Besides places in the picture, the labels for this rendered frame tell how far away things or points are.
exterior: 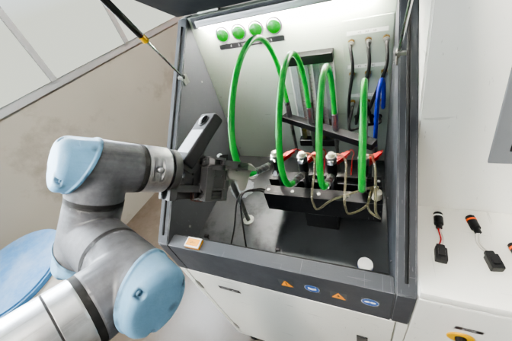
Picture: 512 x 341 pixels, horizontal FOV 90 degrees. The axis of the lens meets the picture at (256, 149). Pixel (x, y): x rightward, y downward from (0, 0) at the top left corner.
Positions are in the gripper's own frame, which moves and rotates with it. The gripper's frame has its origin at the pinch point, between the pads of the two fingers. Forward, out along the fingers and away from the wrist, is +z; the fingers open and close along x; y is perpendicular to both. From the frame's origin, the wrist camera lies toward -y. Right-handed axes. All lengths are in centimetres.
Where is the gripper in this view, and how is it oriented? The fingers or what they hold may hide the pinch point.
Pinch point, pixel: (247, 165)
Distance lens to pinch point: 58.7
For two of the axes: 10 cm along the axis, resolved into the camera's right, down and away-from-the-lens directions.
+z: 6.6, 1.2, 7.4
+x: 7.4, 0.0, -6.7
